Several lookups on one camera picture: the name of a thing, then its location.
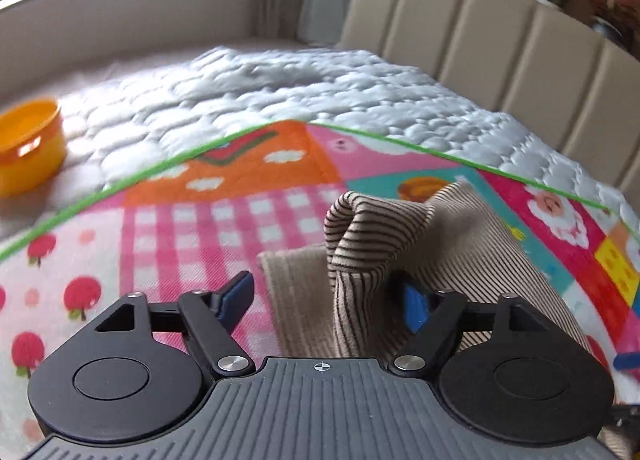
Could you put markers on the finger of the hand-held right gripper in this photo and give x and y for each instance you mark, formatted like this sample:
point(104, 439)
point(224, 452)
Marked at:
point(625, 361)

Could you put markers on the orange plastic container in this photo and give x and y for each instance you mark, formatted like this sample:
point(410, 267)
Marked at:
point(30, 149)

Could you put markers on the dark jar with red plant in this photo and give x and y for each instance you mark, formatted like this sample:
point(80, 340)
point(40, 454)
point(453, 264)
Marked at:
point(610, 22)

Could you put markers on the colourful printed blanket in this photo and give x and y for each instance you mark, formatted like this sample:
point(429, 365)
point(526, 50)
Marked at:
point(200, 220)

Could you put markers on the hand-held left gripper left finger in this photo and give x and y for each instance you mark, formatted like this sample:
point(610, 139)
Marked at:
point(237, 292)

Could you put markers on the grey quilted mattress cover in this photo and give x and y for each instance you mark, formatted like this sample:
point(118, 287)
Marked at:
point(300, 89)

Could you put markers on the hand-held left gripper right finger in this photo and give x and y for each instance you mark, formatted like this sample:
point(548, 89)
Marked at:
point(414, 307)

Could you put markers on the brown striped shirt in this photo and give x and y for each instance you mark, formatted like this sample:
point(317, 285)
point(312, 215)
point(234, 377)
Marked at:
point(360, 240)

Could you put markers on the beige padded headboard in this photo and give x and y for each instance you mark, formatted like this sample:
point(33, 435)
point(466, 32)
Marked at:
point(475, 39)

